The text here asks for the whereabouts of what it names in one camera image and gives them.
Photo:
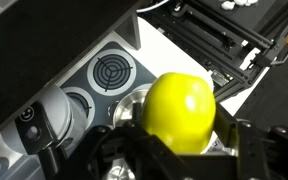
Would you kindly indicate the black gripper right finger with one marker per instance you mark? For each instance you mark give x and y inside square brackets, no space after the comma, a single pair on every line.
[225,130]

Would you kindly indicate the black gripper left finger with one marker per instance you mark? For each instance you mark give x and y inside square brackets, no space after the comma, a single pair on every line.
[137,115]

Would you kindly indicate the yellow plastic toy fruit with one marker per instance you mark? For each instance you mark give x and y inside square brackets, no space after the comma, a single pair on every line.
[177,110]

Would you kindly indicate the toy stove top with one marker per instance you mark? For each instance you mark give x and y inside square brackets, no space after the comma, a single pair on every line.
[50,33]

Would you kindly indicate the white printed part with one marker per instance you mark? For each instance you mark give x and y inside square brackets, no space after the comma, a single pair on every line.
[247,2]
[228,4]

